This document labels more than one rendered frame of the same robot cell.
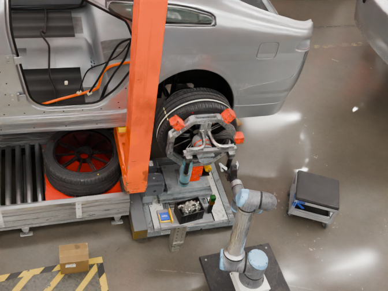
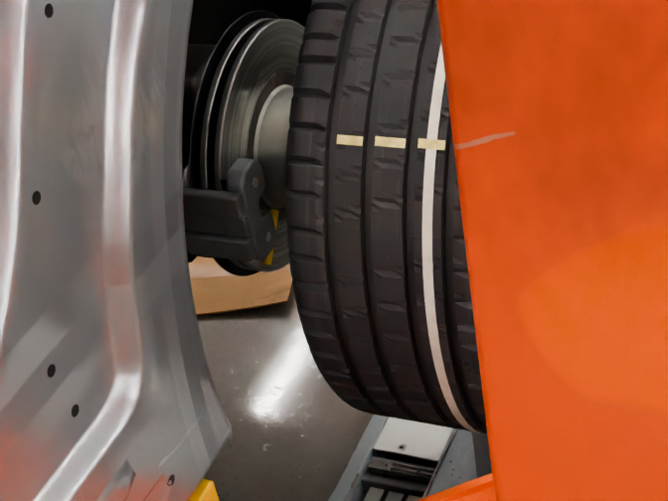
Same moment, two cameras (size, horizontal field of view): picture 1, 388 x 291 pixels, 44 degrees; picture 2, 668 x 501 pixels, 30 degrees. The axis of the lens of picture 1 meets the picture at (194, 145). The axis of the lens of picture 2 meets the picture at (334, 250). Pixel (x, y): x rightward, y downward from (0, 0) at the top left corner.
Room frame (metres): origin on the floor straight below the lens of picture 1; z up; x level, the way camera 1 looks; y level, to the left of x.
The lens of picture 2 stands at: (2.00, 0.96, 1.65)
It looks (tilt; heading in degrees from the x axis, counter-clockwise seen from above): 35 degrees down; 322
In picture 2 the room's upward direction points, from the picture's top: 11 degrees counter-clockwise
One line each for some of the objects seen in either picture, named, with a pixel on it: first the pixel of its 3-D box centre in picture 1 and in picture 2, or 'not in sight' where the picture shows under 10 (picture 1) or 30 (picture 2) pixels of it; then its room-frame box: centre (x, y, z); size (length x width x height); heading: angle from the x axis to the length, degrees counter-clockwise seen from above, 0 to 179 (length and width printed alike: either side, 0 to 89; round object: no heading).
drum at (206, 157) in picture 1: (202, 148); not in sight; (2.65, -0.07, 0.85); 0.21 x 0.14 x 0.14; 23
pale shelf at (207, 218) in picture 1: (185, 216); not in sight; (2.27, -0.05, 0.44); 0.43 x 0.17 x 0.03; 113
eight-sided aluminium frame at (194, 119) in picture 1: (200, 141); not in sight; (2.72, -0.05, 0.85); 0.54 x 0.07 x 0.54; 113
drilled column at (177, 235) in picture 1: (178, 232); not in sight; (2.26, -0.02, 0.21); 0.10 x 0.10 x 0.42; 23
